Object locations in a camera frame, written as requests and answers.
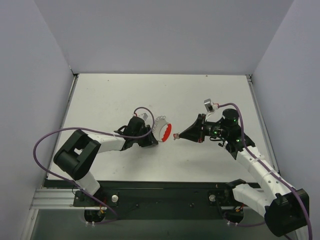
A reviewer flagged small key red cap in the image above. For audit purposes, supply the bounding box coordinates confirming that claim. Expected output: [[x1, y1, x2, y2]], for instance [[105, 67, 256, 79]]
[[173, 133, 180, 140]]

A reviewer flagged metal key holder red handle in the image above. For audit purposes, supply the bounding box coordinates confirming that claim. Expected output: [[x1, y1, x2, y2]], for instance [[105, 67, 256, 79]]
[[152, 115, 172, 143]]

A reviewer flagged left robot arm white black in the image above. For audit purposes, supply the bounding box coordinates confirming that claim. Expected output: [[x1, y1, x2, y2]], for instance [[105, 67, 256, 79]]
[[53, 116, 158, 206]]

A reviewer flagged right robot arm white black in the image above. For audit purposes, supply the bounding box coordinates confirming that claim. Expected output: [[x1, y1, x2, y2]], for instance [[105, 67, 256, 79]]
[[173, 108, 312, 238]]

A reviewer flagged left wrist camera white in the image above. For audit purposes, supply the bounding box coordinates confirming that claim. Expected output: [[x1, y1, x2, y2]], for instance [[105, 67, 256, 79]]
[[138, 113, 148, 121]]

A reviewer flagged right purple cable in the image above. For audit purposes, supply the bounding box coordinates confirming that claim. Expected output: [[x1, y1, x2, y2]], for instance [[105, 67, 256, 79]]
[[214, 101, 313, 240]]

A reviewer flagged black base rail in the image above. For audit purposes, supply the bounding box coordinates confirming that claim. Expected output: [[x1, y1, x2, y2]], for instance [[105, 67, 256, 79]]
[[73, 181, 244, 222]]

